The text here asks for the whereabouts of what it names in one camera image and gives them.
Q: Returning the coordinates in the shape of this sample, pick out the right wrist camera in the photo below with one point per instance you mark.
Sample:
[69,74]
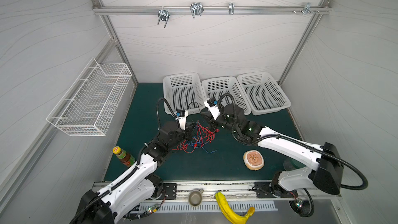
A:
[212,105]

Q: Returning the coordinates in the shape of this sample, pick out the middle metal clamp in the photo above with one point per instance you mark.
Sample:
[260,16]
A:
[196,9]

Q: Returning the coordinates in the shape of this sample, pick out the white vented cable duct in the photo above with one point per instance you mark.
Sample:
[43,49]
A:
[207,207]

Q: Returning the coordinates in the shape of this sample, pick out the horizontal aluminium rail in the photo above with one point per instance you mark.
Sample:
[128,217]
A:
[208,10]

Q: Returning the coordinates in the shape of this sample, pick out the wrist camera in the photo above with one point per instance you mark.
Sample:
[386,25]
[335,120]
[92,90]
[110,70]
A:
[181,117]
[212,105]

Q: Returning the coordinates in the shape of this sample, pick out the left white perforated basket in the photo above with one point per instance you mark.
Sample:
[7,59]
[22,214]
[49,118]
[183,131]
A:
[184,92]

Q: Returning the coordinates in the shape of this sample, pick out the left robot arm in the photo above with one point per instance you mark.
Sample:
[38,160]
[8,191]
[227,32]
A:
[138,183]

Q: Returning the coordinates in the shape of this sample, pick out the yellow banana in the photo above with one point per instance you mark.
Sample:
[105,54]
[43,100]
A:
[229,214]

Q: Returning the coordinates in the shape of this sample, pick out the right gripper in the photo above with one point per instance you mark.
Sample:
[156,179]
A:
[208,117]

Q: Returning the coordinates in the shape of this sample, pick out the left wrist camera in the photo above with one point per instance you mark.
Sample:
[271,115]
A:
[181,117]

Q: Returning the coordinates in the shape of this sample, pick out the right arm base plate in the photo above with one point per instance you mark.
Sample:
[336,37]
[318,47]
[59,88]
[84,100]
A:
[265,190]

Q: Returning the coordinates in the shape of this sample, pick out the middle white perforated basket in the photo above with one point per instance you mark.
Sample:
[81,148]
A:
[219,86]

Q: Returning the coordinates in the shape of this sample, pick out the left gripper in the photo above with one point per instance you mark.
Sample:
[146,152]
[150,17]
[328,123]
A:
[187,130]

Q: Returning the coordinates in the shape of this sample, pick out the round toy food disc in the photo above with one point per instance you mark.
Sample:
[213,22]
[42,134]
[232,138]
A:
[253,160]

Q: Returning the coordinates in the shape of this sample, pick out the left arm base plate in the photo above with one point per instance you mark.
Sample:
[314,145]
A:
[167,191]

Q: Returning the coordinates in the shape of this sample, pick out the left metal clamp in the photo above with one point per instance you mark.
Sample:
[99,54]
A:
[163,16]

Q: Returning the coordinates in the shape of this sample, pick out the metal clamp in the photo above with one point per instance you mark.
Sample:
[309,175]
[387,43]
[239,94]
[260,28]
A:
[307,10]
[196,9]
[163,16]

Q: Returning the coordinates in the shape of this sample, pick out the small metal bracket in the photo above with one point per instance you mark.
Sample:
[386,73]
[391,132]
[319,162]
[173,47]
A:
[231,9]

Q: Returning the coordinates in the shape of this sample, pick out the right white perforated basket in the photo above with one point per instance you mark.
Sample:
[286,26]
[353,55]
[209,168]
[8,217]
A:
[264,94]

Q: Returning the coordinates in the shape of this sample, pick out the yellow capped sauce bottle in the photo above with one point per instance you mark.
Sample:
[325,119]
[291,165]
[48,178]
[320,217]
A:
[124,157]

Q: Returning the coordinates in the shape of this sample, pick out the white wire wall basket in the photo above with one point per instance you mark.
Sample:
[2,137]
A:
[89,105]

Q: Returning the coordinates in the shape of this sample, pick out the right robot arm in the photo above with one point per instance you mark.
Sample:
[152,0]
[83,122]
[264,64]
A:
[324,168]

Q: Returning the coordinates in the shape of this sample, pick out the right metal clamp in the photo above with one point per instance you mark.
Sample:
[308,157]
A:
[307,10]

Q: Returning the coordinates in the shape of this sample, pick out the green lidded jar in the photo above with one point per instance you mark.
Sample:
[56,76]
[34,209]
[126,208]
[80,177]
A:
[290,164]

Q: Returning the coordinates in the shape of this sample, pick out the white perforated basket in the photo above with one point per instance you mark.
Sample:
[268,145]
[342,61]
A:
[219,86]
[264,94]
[184,92]

